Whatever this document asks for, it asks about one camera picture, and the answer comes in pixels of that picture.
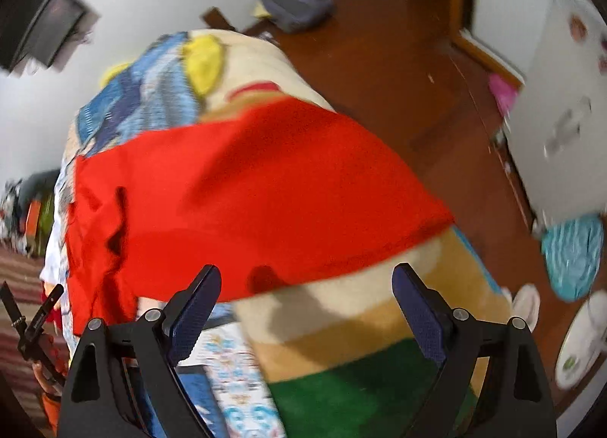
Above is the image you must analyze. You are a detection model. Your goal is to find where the grey cushion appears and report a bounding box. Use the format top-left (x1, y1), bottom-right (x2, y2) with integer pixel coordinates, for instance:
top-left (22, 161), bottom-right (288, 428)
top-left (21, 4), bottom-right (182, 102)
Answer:
top-left (21, 169), bottom-right (61, 202)

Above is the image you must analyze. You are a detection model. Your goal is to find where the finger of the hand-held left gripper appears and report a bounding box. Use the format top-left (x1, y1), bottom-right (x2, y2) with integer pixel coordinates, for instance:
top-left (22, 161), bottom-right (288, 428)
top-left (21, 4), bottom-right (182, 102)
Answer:
top-left (26, 284), bottom-right (64, 339)
top-left (0, 283), bottom-right (27, 339)

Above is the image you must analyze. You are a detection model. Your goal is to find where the blue patchwork quilt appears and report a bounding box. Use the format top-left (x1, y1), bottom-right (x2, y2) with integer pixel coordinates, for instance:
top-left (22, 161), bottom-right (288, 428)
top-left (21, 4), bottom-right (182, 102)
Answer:
top-left (40, 33), bottom-right (285, 438)

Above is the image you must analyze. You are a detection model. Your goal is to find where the orange box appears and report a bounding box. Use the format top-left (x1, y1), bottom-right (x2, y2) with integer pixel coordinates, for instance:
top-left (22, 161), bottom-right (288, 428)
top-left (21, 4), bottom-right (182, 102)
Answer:
top-left (26, 200), bottom-right (42, 242)

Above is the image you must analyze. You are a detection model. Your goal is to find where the beige printed plush blanket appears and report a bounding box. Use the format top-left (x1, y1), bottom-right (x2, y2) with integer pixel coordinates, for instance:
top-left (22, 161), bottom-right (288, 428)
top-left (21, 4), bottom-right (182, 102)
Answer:
top-left (182, 29), bottom-right (515, 438)

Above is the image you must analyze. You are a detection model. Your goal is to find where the pile of clothes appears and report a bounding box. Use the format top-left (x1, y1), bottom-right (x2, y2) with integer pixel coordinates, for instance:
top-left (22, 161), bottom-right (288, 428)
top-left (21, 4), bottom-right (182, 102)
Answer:
top-left (0, 177), bottom-right (29, 254)

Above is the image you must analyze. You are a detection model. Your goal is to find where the pink bag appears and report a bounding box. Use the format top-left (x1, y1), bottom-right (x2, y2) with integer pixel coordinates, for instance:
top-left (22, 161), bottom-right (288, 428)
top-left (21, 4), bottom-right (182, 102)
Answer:
top-left (488, 73), bottom-right (520, 116)

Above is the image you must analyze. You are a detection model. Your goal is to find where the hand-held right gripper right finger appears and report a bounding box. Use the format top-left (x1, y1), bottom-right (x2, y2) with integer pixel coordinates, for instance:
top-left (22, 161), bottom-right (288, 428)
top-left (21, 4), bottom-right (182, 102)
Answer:
top-left (391, 262), bottom-right (558, 438)

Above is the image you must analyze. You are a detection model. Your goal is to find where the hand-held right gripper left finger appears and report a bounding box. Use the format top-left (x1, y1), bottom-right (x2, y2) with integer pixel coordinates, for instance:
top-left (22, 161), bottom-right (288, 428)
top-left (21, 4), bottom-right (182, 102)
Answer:
top-left (59, 264), bottom-right (223, 438)

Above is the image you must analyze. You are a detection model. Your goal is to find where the green box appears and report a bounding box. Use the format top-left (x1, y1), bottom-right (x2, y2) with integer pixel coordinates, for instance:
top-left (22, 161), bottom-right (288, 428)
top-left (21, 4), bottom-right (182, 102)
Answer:
top-left (39, 192), bottom-right (57, 237)

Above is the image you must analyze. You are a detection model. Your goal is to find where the brown wooden bed frame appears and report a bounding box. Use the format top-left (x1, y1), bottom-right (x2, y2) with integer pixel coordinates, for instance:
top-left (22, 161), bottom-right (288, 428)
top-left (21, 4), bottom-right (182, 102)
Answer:
top-left (201, 6), bottom-right (280, 43)

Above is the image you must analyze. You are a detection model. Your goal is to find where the white slipper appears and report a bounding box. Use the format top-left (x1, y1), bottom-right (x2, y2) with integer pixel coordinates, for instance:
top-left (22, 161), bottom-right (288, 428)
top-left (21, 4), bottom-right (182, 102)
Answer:
top-left (512, 284), bottom-right (541, 330)

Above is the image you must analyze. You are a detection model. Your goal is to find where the red garment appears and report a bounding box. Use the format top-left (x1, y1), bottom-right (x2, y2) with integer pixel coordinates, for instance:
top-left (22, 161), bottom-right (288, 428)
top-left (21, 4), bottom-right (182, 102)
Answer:
top-left (64, 97), bottom-right (456, 339)

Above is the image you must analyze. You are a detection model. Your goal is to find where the black wall-mounted screen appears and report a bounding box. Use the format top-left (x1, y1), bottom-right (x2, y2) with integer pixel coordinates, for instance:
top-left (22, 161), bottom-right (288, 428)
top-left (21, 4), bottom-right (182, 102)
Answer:
top-left (0, 0), bottom-right (100, 74)

